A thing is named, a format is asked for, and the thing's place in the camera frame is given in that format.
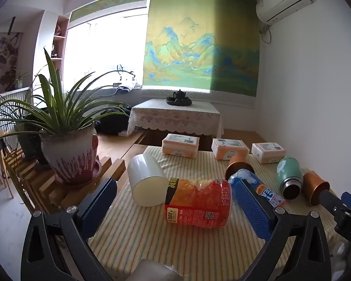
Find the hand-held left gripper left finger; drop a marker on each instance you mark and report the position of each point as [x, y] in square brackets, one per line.
[101, 207]

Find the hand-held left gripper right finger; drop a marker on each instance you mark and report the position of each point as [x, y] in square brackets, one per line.
[251, 207]

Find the copper cup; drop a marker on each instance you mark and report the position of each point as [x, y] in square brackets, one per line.
[237, 164]
[311, 186]

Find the white cup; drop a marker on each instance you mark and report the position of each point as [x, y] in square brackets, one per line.
[144, 171]

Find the blue drink bottle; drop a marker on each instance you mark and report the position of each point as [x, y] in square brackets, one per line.
[263, 191]

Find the clear plastic bag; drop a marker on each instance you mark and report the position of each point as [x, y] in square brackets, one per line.
[342, 257]

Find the yellow striped tablecloth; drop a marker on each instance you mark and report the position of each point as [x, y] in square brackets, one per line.
[140, 234]

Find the green thermos bottle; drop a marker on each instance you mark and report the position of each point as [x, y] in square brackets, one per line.
[288, 174]

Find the orange instant noodle tub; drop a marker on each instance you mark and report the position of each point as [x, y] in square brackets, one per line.
[199, 203]

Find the orange white tissue pack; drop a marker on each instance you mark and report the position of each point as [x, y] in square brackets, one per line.
[229, 149]
[180, 144]
[267, 152]

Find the wooden plant stand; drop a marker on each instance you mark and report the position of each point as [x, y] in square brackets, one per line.
[46, 187]

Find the plant in pink white pot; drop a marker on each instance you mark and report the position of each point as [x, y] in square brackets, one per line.
[68, 155]

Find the black cloth bundle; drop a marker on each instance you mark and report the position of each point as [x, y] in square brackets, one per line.
[112, 121]

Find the plant in dark green pot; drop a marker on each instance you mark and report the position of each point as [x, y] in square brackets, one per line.
[30, 140]

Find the low table with lace cloth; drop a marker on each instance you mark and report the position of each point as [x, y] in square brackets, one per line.
[175, 117]

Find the folded cloth on windowsill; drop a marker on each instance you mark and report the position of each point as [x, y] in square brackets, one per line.
[125, 87]

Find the black tea tray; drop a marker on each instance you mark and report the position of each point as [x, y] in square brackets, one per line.
[178, 102]

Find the black teapot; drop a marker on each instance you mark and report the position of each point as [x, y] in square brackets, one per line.
[180, 94]

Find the dark potted plant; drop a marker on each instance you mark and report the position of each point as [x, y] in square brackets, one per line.
[4, 114]

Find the small potted plant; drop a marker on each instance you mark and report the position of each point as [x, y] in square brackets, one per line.
[20, 80]

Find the landscape painting roller blind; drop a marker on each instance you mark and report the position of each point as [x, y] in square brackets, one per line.
[199, 44]

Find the narrow landscape roller blind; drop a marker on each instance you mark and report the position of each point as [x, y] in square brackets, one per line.
[108, 5]

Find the white air conditioner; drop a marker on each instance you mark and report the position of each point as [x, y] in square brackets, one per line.
[283, 3]

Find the white wall shelf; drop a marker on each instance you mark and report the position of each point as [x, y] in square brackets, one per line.
[58, 44]

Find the ink painting wall poster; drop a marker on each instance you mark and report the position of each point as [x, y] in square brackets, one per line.
[1, 61]

